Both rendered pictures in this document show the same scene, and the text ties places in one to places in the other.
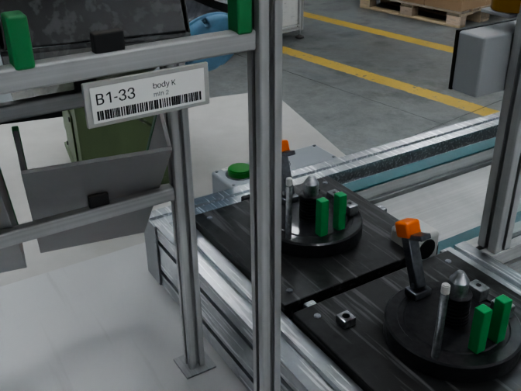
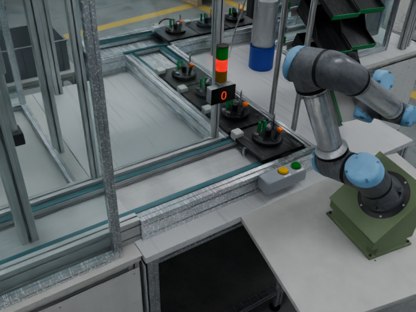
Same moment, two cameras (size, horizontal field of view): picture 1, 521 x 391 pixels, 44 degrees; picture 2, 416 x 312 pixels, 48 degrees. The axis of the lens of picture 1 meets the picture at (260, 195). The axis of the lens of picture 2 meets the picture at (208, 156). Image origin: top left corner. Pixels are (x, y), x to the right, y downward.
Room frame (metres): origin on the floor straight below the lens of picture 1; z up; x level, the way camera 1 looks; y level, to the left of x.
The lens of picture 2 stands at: (2.51, -0.42, 2.15)
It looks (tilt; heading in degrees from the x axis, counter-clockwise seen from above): 36 degrees down; 177
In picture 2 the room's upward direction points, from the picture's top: 2 degrees clockwise
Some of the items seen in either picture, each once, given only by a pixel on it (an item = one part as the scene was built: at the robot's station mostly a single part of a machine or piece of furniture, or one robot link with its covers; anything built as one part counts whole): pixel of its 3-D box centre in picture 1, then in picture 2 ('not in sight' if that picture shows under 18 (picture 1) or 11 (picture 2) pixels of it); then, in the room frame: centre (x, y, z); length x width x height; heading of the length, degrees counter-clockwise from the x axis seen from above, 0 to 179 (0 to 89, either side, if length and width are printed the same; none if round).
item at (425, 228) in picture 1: (414, 241); (236, 134); (0.72, -0.20, 0.97); 0.05 x 0.05 x 0.04; 31
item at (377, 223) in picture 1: (309, 235); (267, 140); (0.75, -0.07, 0.96); 0.24 x 0.24 x 0.02; 31
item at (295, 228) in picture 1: (309, 223); (267, 137); (0.75, -0.07, 0.98); 0.14 x 0.14 x 0.02
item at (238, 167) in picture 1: (239, 173); (295, 166); (0.94, 0.03, 0.96); 0.04 x 0.04 x 0.02
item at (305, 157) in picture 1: (276, 179); (281, 177); (0.98, -0.03, 0.93); 0.21 x 0.07 x 0.06; 121
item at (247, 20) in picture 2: not in sight; (234, 13); (-0.79, -0.10, 1.01); 0.24 x 0.24 x 0.13; 31
